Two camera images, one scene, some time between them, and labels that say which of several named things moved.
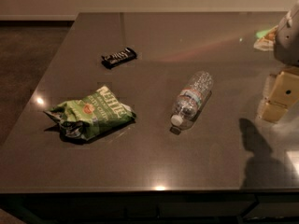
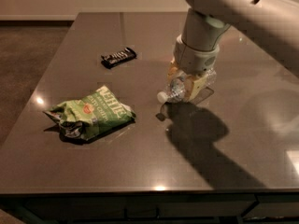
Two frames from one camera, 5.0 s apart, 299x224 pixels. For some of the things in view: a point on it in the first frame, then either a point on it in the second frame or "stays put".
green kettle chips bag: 88,117 stays put
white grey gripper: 287,41 -> 193,61
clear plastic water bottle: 191,103 -> 176,91
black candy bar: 114,59 stays put
